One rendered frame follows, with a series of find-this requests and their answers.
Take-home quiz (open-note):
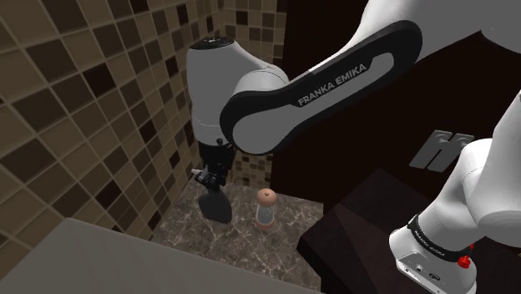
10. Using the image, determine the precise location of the dark robot stand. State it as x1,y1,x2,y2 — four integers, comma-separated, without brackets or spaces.
296,168,521,294

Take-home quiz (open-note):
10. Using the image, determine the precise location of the clear grinder with brown cap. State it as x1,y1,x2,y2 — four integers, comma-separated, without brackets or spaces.
254,188,278,233

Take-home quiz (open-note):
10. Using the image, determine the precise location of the grey h-shaped wall fitting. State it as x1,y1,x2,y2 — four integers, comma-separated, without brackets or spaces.
408,129,476,172

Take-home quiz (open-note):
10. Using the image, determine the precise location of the dark grey spray bottle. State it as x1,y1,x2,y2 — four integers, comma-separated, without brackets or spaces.
191,167,234,225

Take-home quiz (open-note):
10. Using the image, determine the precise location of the pale grey bathroom fixture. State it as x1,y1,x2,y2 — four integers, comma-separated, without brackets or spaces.
0,217,323,294

